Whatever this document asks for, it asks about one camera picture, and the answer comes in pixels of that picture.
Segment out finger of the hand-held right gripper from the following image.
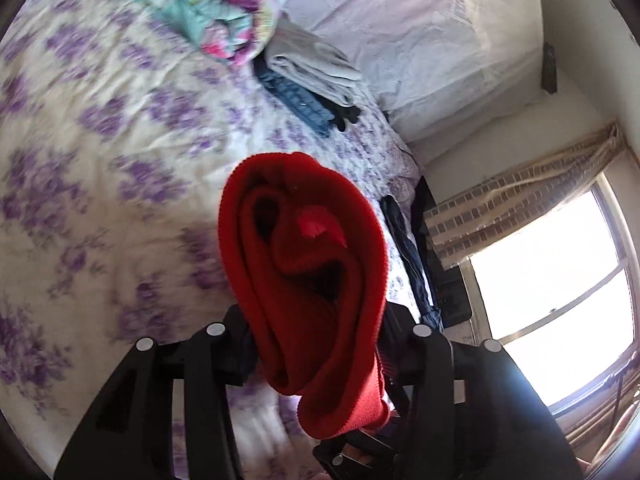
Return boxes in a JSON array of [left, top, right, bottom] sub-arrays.
[[312, 427, 401, 480]]

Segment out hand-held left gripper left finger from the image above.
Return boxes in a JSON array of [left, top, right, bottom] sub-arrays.
[[52, 305, 251, 480]]

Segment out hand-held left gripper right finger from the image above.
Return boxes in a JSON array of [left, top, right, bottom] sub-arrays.
[[375, 302, 583, 480]]

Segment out red pants with blue-white stripe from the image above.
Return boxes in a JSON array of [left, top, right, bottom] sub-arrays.
[[217, 151, 393, 441]]

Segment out dark navy pants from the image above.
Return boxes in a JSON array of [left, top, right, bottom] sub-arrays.
[[380, 195, 443, 333]]

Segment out black headboard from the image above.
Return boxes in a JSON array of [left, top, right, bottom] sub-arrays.
[[412, 175, 473, 328]]

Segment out window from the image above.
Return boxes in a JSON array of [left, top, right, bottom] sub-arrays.
[[460, 160, 640, 411]]

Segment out beige checked curtain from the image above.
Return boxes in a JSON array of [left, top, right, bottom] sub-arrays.
[[422, 122, 623, 271]]

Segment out bed with purple floral sheet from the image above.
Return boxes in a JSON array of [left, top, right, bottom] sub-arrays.
[[0, 0, 441, 480]]

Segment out black folded garment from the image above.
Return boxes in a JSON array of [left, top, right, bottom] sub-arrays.
[[327, 102, 361, 133]]

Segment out blue folded garment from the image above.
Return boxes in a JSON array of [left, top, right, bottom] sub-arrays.
[[257, 70, 333, 137]]

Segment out white textured bed cover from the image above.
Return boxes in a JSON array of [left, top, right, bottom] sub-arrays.
[[272, 0, 543, 143]]

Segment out grey folded garment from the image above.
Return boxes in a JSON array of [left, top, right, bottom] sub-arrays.
[[264, 17, 363, 108]]

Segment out turquoise pink floral blanket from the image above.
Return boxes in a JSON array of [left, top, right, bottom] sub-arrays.
[[95, 0, 286, 66]]

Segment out dark wall-mounted object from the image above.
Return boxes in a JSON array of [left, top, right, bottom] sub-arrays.
[[541, 42, 558, 95]]

